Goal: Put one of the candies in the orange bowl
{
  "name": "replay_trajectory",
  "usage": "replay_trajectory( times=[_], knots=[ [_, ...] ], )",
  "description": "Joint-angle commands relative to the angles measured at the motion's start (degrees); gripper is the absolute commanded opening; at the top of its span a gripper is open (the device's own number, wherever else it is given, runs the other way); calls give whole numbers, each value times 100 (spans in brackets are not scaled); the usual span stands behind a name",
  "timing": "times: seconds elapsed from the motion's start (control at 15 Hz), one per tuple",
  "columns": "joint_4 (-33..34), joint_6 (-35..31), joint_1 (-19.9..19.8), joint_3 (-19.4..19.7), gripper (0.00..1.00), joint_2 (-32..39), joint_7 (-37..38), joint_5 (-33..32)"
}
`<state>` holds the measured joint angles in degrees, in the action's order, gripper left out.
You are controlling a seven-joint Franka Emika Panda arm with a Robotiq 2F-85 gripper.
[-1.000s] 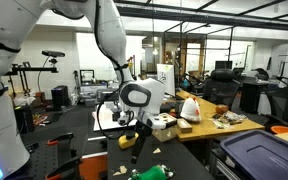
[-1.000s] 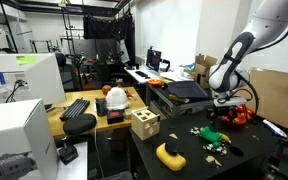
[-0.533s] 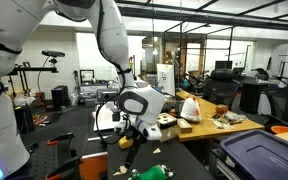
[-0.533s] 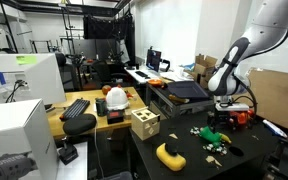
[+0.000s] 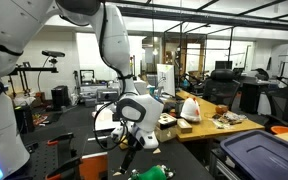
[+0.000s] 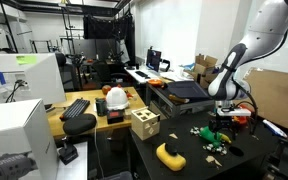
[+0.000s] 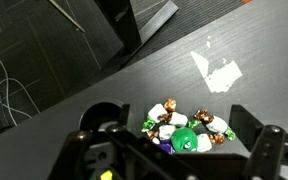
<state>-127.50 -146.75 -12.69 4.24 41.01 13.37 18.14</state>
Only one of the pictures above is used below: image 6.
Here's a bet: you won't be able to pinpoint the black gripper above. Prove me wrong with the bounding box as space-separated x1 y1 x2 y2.
208 116 234 141

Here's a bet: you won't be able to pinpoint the empty orange bowl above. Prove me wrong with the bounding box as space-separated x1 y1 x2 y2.
147 78 165 88

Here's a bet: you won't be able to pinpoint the green yellow plush toy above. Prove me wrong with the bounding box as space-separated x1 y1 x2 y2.
198 126 233 145

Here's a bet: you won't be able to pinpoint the grey metal shelf table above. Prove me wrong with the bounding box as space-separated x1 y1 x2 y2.
145 83 218 119

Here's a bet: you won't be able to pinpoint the black rubber knob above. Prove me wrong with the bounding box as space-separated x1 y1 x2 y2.
163 142 179 157

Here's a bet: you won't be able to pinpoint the white marker pen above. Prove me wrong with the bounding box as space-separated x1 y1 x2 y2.
262 119 288 139

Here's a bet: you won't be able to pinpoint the closed cardboard box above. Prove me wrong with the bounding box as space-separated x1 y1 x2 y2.
198 71 220 90

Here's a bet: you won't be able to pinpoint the brown cardboard panel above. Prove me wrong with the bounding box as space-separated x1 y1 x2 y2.
237 66 288 134

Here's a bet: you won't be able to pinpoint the open cardboard box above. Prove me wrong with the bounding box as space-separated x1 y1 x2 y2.
193 53 219 76

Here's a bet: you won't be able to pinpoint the wooden shape sorter box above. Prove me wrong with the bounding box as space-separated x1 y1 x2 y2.
130 106 162 141

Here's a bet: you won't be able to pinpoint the small tan box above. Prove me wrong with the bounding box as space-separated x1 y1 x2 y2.
123 108 134 120

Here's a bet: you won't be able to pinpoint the small black keyboard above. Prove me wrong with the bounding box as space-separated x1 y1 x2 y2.
134 70 151 80

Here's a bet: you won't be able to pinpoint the black computer monitor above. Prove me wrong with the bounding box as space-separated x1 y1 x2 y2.
145 48 163 73

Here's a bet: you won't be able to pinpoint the white desk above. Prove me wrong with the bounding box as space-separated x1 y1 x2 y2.
124 64 195 85

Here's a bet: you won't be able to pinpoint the black box red label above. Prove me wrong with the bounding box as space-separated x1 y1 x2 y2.
106 109 125 125

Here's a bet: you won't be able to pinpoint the white hard hat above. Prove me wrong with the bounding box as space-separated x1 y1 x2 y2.
105 86 131 112

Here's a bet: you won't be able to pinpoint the dark mug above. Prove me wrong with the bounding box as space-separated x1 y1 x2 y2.
95 97 109 117

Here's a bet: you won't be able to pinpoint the orange ball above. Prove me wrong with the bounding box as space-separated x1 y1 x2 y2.
101 84 113 96

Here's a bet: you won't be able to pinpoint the wooden desk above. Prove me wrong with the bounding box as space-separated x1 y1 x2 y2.
45 86 147 140

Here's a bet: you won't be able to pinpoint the black mesh office chair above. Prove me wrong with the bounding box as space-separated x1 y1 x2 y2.
92 59 129 88

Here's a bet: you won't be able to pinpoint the black padded chair headrest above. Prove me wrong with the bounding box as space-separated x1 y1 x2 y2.
62 113 98 136

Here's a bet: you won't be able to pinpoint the large black keyboard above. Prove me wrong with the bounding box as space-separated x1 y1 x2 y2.
59 97 91 122

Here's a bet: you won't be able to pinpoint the black joystick controller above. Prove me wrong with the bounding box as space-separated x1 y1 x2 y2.
57 135 79 166

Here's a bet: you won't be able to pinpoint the black curtain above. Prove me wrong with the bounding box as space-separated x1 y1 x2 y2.
82 13 136 65

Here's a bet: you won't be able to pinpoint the white computer monitor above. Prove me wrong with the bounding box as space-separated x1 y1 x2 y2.
0 53 67 106

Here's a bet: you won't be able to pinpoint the large white box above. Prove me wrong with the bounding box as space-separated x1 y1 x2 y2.
0 98 60 180

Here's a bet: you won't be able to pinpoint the green sticky note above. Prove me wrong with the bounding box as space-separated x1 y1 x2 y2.
16 55 38 66

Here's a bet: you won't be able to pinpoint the grey Unitree device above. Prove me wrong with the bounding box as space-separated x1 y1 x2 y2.
0 152 38 180

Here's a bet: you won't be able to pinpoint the blue tape strip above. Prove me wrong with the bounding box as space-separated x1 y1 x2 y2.
0 70 7 86

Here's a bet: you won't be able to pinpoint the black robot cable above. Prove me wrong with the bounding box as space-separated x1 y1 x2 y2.
232 79 260 136

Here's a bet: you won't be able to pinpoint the wooden handled brush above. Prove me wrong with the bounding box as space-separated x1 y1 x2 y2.
168 94 191 104

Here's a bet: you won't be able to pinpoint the white hanging cable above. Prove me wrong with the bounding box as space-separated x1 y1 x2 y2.
93 122 106 180

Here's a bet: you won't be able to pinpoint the black monitor cables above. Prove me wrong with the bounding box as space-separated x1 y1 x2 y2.
5 79 29 104

